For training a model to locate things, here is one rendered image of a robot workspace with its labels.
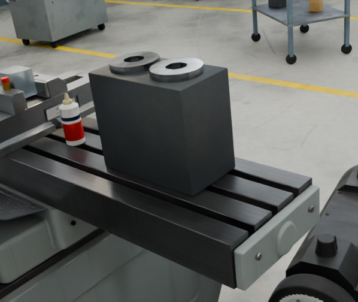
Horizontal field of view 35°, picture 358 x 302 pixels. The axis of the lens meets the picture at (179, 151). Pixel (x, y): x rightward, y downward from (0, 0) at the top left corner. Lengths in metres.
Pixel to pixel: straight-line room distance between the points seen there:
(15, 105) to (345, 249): 0.77
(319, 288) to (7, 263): 0.62
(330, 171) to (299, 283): 1.69
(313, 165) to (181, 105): 2.11
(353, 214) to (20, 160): 0.80
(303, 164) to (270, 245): 2.09
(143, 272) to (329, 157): 1.77
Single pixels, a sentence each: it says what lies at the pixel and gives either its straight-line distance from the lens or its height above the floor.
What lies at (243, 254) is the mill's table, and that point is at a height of 0.89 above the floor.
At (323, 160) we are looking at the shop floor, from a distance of 2.98.
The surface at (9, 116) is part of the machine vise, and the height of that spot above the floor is 0.97.
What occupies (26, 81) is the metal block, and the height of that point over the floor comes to 1.02.
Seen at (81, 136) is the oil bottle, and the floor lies 0.92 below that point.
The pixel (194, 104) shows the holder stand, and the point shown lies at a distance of 0.89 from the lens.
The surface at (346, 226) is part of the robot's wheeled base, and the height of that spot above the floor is 0.59.
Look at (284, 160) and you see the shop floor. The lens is 2.99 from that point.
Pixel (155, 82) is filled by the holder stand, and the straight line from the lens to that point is 0.91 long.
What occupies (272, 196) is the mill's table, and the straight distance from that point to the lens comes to 0.93.
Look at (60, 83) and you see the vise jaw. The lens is 1.30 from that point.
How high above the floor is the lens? 1.38
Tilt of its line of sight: 26 degrees down
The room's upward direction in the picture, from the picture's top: 7 degrees counter-clockwise
